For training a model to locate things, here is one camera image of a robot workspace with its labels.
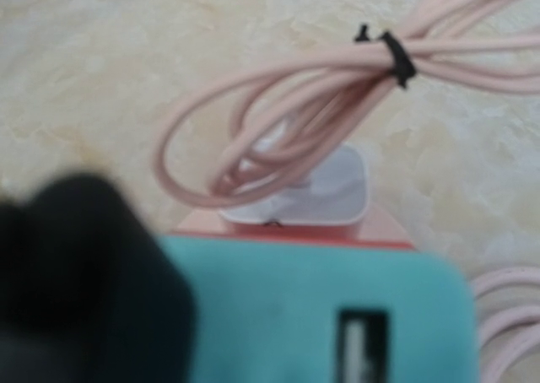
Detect pink charging cable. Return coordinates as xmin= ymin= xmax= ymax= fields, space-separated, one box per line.
xmin=154 ymin=0 xmax=540 ymax=383

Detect white USB charger plug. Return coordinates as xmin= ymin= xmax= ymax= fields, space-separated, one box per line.
xmin=219 ymin=145 xmax=369 ymax=226

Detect red cube socket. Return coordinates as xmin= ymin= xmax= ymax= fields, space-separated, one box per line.
xmin=172 ymin=207 xmax=414 ymax=251

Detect teal USB charger plug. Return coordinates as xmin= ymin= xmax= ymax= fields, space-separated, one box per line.
xmin=160 ymin=236 xmax=479 ymax=382

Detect black USB cable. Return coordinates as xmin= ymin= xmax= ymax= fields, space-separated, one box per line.
xmin=0 ymin=174 xmax=199 ymax=383

